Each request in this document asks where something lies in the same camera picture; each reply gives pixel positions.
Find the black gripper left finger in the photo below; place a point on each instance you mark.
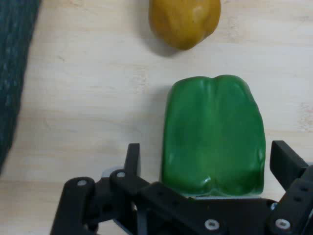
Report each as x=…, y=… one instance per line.
x=137, y=195

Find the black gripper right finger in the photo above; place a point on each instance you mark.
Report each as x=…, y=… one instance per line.
x=297, y=195

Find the dark green cucumber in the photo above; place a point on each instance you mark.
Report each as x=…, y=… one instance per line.
x=12, y=61

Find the green bell pepper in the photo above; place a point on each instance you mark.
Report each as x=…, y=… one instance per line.
x=212, y=137

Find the yellow bell pepper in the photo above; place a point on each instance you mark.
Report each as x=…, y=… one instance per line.
x=183, y=22

